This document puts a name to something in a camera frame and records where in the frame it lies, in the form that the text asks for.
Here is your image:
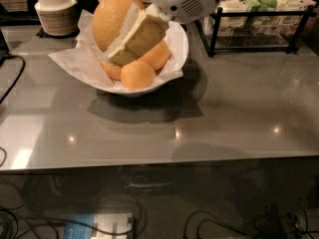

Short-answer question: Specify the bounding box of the stack of paper bowls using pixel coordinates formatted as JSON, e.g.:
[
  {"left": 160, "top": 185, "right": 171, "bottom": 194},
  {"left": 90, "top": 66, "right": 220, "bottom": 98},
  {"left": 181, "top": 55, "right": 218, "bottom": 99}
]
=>
[{"left": 35, "top": 0, "right": 80, "bottom": 37}]

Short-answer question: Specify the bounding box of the green packet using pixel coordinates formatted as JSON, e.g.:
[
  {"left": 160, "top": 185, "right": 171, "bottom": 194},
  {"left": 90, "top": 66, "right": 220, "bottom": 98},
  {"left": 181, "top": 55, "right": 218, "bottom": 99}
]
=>
[{"left": 245, "top": 0, "right": 277, "bottom": 12}]

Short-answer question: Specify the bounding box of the black cable on table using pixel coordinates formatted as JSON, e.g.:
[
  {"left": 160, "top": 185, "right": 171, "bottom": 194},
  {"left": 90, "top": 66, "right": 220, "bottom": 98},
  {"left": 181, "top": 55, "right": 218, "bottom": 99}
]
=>
[{"left": 0, "top": 53, "right": 27, "bottom": 105}]

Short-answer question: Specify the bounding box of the black floor cable left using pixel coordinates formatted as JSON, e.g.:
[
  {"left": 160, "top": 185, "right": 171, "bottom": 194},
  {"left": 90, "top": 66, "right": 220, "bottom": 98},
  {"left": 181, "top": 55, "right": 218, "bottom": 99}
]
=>
[{"left": 0, "top": 179, "right": 148, "bottom": 239}]

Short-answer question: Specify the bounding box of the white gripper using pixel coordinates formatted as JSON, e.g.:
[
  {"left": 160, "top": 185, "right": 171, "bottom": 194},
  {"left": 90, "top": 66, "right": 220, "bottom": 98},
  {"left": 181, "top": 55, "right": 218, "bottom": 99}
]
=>
[{"left": 103, "top": 0, "right": 217, "bottom": 67}]

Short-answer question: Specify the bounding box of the black floor cable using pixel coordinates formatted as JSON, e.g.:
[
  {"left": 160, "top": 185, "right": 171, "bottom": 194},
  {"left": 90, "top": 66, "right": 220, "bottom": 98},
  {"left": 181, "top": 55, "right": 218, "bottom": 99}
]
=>
[
  {"left": 0, "top": 179, "right": 148, "bottom": 239},
  {"left": 182, "top": 208, "right": 319, "bottom": 239}
]

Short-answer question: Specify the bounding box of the white paper liner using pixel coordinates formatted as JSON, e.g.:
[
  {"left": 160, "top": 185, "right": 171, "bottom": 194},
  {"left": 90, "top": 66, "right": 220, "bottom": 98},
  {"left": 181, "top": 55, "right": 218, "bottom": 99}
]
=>
[{"left": 48, "top": 0, "right": 184, "bottom": 95}]

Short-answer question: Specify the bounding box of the blue power device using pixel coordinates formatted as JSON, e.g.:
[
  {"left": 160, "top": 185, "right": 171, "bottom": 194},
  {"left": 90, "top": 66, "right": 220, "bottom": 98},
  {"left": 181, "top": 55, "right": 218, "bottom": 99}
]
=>
[{"left": 63, "top": 213, "right": 135, "bottom": 239}]

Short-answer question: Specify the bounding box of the black floor cable right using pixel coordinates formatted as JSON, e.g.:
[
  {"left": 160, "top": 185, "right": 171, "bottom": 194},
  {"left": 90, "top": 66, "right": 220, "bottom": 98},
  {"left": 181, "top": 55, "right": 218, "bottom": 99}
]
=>
[{"left": 182, "top": 208, "right": 319, "bottom": 239}]

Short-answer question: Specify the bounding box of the white bowl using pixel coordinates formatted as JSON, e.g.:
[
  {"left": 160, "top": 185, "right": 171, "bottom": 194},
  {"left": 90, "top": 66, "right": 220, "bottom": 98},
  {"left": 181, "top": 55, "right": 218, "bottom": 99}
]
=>
[{"left": 75, "top": 10, "right": 190, "bottom": 98}]

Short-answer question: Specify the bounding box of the black wire rack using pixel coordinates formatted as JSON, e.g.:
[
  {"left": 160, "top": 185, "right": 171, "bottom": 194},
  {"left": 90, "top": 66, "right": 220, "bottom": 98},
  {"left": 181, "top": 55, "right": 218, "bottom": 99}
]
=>
[{"left": 195, "top": 0, "right": 316, "bottom": 57}]

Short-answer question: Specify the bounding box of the orange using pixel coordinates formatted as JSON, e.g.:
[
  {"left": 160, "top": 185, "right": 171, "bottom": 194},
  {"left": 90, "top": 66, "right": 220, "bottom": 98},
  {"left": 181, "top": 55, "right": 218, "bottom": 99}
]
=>
[
  {"left": 101, "top": 61, "right": 122, "bottom": 81},
  {"left": 140, "top": 41, "right": 171, "bottom": 71},
  {"left": 121, "top": 61, "right": 156, "bottom": 90},
  {"left": 92, "top": 0, "right": 146, "bottom": 52}
]

